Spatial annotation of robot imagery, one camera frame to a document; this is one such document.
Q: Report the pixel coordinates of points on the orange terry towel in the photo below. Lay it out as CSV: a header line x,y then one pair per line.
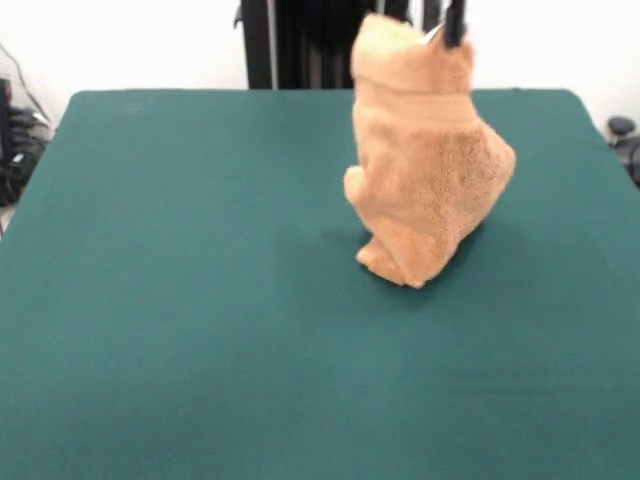
x,y
425,175

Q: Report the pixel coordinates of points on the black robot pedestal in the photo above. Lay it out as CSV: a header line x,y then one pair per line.
x,y
300,45

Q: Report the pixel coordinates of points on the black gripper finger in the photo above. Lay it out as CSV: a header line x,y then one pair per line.
x,y
455,25

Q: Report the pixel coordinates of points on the black chair base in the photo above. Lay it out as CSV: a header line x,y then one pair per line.
x,y
620,125

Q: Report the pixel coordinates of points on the dark green table cloth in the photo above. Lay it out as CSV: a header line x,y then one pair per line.
x,y
150,375

